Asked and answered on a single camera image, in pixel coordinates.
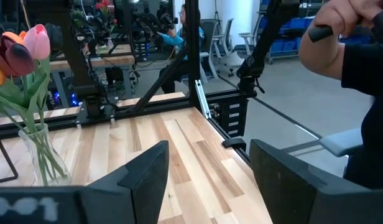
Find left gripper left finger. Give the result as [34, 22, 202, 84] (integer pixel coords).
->
[0, 139, 170, 224]

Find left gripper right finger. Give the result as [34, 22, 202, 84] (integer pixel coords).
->
[249, 139, 383, 224]

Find clear glass vase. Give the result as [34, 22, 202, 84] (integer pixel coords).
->
[17, 123, 72, 187]

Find pink tulip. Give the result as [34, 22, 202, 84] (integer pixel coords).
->
[23, 24, 52, 131]

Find dark red tulip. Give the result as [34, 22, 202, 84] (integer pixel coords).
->
[0, 34, 40, 134]

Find black table clamp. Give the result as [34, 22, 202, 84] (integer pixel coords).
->
[221, 138, 247, 151]

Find black control box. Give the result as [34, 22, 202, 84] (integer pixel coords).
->
[210, 98, 250, 138]

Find wooden background table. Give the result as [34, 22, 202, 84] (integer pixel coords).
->
[50, 43, 136, 100]

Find person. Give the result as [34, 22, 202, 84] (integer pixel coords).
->
[298, 0, 383, 190]
[157, 3, 206, 94]

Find blue storage bins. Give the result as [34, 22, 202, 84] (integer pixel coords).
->
[261, 15, 315, 60]

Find white office chair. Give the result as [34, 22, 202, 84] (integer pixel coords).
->
[213, 17, 236, 77]

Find silver bracket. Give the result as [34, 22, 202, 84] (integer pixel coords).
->
[194, 80, 212, 119]

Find black table frame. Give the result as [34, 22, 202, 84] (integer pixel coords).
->
[0, 0, 251, 162]

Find black control handle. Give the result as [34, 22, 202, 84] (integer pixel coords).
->
[308, 24, 335, 44]

